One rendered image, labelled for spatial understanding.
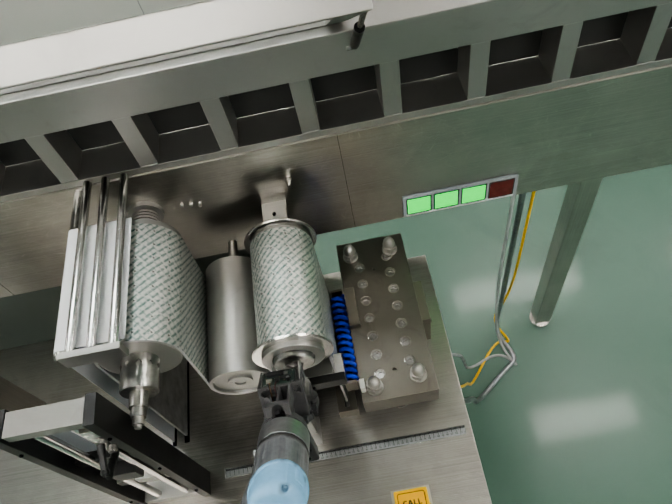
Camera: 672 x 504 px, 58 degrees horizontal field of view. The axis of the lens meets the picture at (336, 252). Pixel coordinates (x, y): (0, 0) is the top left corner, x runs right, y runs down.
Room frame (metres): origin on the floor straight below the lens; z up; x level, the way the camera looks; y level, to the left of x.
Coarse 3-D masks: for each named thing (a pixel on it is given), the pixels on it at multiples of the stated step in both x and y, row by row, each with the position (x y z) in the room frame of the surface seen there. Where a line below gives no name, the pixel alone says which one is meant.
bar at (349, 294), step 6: (348, 288) 0.68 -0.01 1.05; (348, 294) 0.66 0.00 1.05; (354, 294) 0.66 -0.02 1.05; (348, 300) 0.65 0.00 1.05; (354, 300) 0.64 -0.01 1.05; (348, 306) 0.63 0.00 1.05; (354, 306) 0.63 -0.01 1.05; (348, 312) 0.62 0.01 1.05; (354, 312) 0.62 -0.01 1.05; (348, 318) 0.60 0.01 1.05; (354, 318) 0.60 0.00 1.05; (354, 324) 0.59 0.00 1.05; (360, 324) 0.59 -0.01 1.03
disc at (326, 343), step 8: (280, 336) 0.47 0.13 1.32; (288, 336) 0.46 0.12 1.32; (296, 336) 0.46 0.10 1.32; (304, 336) 0.46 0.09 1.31; (312, 336) 0.46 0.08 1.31; (320, 336) 0.46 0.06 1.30; (264, 344) 0.46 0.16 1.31; (272, 344) 0.46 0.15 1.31; (328, 344) 0.46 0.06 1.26; (256, 352) 0.47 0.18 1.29; (328, 352) 0.46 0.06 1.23; (256, 360) 0.47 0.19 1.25
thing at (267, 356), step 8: (280, 344) 0.46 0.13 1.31; (288, 344) 0.45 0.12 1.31; (296, 344) 0.45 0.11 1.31; (304, 344) 0.45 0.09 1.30; (312, 344) 0.45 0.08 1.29; (320, 344) 0.46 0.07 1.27; (264, 352) 0.46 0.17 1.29; (272, 352) 0.45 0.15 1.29; (280, 352) 0.45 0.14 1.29; (320, 352) 0.45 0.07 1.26; (264, 360) 0.46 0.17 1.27; (272, 360) 0.46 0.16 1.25; (320, 360) 0.45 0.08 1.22
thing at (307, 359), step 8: (288, 352) 0.45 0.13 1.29; (296, 352) 0.45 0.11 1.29; (304, 352) 0.45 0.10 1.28; (312, 352) 0.45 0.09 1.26; (280, 360) 0.44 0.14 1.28; (288, 360) 0.44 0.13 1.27; (296, 360) 0.44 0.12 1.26; (304, 360) 0.44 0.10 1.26; (312, 360) 0.44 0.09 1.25; (280, 368) 0.44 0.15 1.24; (288, 368) 0.44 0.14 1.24; (304, 368) 0.44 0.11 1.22
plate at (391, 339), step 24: (360, 264) 0.74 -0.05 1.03; (384, 264) 0.73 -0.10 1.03; (360, 288) 0.68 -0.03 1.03; (384, 288) 0.66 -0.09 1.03; (408, 288) 0.65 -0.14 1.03; (360, 312) 0.62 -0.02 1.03; (384, 312) 0.61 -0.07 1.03; (408, 312) 0.59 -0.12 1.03; (360, 336) 0.56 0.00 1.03; (384, 336) 0.55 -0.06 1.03; (408, 336) 0.53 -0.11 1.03; (360, 360) 0.51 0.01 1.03; (384, 360) 0.49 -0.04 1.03; (408, 360) 0.48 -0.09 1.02; (384, 384) 0.44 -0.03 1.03; (408, 384) 0.43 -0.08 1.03; (432, 384) 0.42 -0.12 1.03; (384, 408) 0.41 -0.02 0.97
